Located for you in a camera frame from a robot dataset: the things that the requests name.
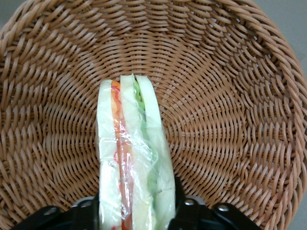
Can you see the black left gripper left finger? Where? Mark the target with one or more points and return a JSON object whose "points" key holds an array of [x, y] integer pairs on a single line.
{"points": [[72, 215]]}

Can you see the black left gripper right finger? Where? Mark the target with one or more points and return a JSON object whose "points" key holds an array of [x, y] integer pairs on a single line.
{"points": [[196, 215]]}

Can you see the triangle sandwich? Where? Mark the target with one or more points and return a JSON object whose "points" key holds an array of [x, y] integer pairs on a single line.
{"points": [[134, 155]]}

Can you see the round brown wicker basket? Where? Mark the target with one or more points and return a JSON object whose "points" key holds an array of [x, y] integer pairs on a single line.
{"points": [[227, 107]]}

